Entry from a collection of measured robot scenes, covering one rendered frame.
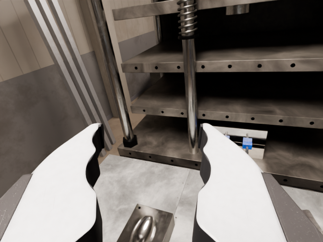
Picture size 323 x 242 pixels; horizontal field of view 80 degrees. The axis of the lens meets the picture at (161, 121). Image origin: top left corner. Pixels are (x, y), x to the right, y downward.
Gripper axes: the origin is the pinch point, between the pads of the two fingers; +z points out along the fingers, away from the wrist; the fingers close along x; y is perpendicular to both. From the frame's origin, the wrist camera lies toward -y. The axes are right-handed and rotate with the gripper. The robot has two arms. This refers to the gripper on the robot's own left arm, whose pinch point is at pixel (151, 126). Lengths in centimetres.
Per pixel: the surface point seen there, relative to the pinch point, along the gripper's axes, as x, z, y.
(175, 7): 8, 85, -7
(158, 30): 1, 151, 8
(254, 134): 48, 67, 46
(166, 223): 4, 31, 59
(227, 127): 36, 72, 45
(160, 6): 2, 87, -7
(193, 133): 20, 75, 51
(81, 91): -84, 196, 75
